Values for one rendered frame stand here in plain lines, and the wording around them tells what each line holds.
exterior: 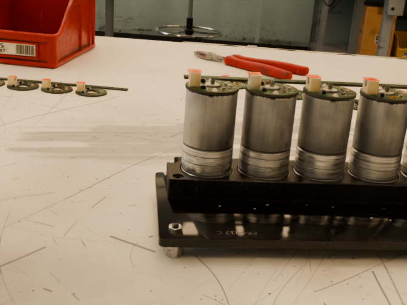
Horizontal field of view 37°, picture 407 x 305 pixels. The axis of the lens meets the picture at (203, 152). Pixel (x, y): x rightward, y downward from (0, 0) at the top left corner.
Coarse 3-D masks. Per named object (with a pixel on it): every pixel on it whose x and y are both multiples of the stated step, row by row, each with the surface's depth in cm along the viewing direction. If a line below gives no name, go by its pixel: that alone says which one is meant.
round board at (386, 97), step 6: (360, 90) 30; (378, 90) 30; (390, 90) 30; (396, 90) 30; (366, 96) 29; (372, 96) 29; (378, 96) 29; (384, 96) 29; (390, 96) 29; (396, 96) 29; (402, 96) 29; (396, 102) 28; (402, 102) 28
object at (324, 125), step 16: (304, 96) 29; (304, 112) 29; (320, 112) 28; (336, 112) 28; (352, 112) 29; (304, 128) 29; (320, 128) 29; (336, 128) 28; (304, 144) 29; (320, 144) 29; (336, 144) 29; (304, 160) 29; (320, 160) 29; (336, 160) 29; (304, 176) 30; (320, 176) 29; (336, 176) 29
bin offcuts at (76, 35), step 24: (0, 0) 64; (24, 0) 66; (48, 0) 66; (72, 0) 58; (0, 24) 65; (24, 24) 67; (48, 24) 67; (72, 24) 59; (0, 48) 56; (24, 48) 56; (48, 48) 55; (72, 48) 60
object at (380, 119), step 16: (368, 112) 29; (384, 112) 28; (400, 112) 29; (368, 128) 29; (384, 128) 29; (400, 128) 29; (352, 144) 30; (368, 144) 29; (384, 144) 29; (400, 144) 29; (352, 160) 30; (368, 160) 29; (384, 160) 29; (400, 160) 30; (368, 176) 30; (384, 176) 30
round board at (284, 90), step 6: (246, 84) 29; (264, 84) 29; (276, 84) 30; (282, 84) 30; (246, 90) 28; (252, 90) 28; (258, 90) 28; (264, 90) 28; (270, 90) 28; (276, 90) 28; (282, 90) 28; (288, 90) 29; (294, 90) 29; (270, 96) 28; (276, 96) 28; (282, 96) 28; (288, 96) 28
